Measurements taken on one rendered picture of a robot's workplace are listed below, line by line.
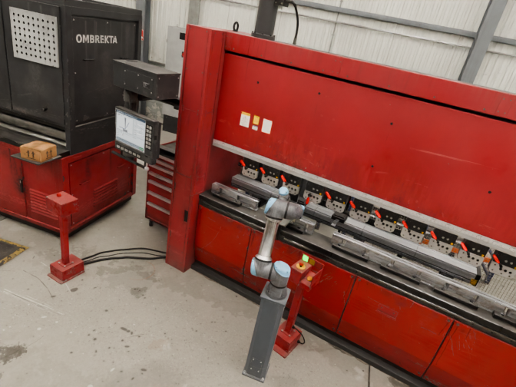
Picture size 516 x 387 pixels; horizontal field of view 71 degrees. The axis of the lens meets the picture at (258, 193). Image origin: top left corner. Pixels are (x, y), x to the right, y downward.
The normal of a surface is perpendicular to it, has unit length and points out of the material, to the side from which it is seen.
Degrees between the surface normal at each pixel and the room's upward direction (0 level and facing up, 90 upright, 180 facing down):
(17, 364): 0
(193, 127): 90
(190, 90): 90
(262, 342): 90
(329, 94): 90
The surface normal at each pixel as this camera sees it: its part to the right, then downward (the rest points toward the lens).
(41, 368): 0.18, -0.89
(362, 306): -0.48, 0.29
